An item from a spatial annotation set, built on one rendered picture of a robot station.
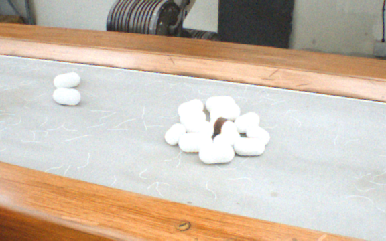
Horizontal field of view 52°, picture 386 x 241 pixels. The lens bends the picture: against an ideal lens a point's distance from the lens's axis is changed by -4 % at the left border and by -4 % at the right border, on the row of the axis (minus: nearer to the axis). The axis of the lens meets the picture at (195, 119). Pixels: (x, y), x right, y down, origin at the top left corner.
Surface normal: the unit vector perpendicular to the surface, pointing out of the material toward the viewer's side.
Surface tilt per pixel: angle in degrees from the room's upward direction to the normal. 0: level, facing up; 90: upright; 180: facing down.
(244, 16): 87
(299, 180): 0
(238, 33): 87
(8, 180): 0
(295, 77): 45
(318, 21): 90
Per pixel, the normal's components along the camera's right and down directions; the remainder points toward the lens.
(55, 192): 0.00, -0.88
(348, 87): -0.22, -0.30
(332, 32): -0.27, 0.46
